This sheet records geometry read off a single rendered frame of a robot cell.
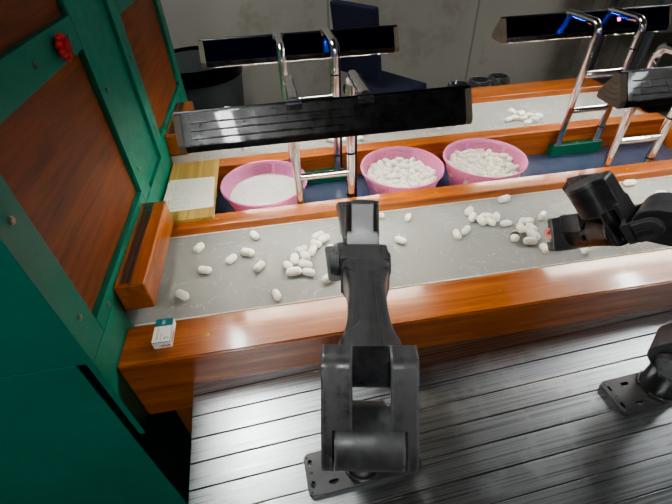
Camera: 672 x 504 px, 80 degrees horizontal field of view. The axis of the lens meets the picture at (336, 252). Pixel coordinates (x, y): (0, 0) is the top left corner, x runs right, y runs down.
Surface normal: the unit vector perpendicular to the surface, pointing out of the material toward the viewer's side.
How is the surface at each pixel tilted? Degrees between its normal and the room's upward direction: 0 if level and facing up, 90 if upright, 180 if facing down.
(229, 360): 90
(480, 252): 0
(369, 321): 14
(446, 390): 0
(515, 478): 0
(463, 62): 90
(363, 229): 49
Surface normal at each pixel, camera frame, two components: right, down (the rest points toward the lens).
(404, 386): -0.04, 0.03
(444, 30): 0.22, 0.64
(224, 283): -0.03, -0.75
